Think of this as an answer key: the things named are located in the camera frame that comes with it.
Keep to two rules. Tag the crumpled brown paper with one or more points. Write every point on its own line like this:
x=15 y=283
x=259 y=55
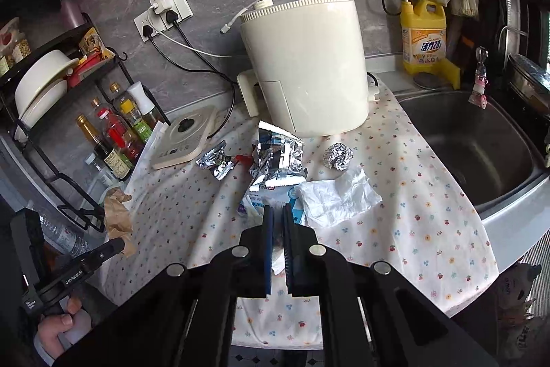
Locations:
x=117 y=218

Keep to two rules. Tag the dark soy sauce bottle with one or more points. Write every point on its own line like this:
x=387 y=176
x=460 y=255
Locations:
x=105 y=148

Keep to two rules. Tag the silver foil snack bag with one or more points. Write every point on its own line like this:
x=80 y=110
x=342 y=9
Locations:
x=277 y=158

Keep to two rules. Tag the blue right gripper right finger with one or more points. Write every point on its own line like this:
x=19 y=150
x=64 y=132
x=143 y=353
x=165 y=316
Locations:
x=291 y=250

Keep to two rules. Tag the red torn wrapper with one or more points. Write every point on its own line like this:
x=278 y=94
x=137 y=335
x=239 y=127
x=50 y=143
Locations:
x=245 y=160

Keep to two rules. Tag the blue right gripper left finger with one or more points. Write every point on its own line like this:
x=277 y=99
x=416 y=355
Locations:
x=266 y=248

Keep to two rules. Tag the red cap oil bottle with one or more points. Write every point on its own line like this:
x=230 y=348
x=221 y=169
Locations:
x=117 y=131

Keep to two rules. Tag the black wire shelf rack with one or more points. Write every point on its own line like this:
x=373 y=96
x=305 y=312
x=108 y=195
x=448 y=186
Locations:
x=47 y=151

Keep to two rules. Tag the white top oil dispenser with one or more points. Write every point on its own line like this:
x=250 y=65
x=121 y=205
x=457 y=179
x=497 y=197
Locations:
x=148 y=110

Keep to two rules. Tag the white plastic bag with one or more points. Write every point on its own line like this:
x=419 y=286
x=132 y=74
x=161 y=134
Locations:
x=329 y=203

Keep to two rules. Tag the stainless steel sink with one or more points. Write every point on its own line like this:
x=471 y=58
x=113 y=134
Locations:
x=487 y=153

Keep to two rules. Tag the green label yellow cap bottle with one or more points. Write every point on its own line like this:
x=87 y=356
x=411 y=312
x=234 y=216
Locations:
x=129 y=109

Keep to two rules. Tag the yellow detergent bottle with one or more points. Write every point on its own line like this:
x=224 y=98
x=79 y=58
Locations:
x=423 y=27

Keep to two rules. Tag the cream air fryer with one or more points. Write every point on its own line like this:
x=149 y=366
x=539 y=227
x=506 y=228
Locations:
x=309 y=63

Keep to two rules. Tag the small silver foil wrapper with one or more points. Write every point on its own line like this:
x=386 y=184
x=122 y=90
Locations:
x=217 y=161

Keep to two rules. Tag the aluminium foil ball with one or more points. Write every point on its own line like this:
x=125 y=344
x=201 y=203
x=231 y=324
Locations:
x=337 y=157

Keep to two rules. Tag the person left hand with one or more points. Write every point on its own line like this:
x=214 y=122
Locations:
x=51 y=326

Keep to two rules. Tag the blue white medicine box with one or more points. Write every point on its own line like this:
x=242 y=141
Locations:
x=253 y=203

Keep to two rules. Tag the white charger plug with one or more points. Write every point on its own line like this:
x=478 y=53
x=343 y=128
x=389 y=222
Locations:
x=161 y=6

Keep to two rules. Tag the white ceramic bowl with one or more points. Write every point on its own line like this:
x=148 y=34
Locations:
x=51 y=66

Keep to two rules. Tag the white wall socket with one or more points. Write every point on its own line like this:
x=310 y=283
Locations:
x=160 y=23

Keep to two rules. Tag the floral white tablecloth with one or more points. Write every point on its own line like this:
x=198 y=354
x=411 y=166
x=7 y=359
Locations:
x=424 y=226

